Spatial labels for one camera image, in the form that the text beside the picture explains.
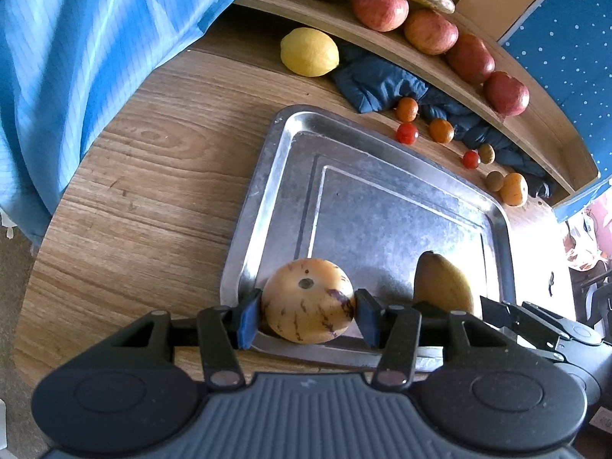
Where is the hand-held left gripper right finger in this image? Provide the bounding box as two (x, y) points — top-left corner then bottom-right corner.
(355, 288), (513, 389)

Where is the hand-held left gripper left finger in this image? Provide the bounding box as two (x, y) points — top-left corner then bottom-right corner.
(107, 289), (263, 389)

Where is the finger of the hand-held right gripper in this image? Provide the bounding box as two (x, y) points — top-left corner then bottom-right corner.
(479, 295), (569, 363)

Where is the yellow purple-striped pepino melon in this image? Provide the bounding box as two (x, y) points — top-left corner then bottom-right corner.
(261, 258), (356, 344)

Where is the metal tray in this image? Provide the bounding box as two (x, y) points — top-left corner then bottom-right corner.
(220, 105), (517, 374)

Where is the small orange tangerine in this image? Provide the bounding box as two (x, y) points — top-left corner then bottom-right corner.
(428, 119), (455, 144)
(396, 97), (420, 122)

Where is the yellow lemon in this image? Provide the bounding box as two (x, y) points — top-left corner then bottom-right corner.
(280, 28), (340, 78)

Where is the pink patterned cloth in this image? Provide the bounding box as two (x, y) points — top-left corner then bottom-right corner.
(566, 198), (612, 271)

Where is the orange yellow round fruit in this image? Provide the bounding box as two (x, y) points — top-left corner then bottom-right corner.
(500, 173), (529, 207)

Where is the wooden shelf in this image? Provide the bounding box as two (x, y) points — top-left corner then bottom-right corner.
(233, 0), (601, 205)

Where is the red apple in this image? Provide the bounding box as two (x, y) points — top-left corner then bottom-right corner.
(483, 72), (531, 117)
(353, 0), (410, 33)
(447, 33), (495, 84)
(404, 10), (459, 55)

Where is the dark blue jacket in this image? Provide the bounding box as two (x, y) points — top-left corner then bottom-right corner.
(332, 45), (555, 199)

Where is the blue white-dotted cloth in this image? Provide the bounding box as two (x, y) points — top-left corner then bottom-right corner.
(500, 0), (612, 223)

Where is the light blue striped cloth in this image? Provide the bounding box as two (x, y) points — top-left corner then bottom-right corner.
(0, 0), (260, 249)

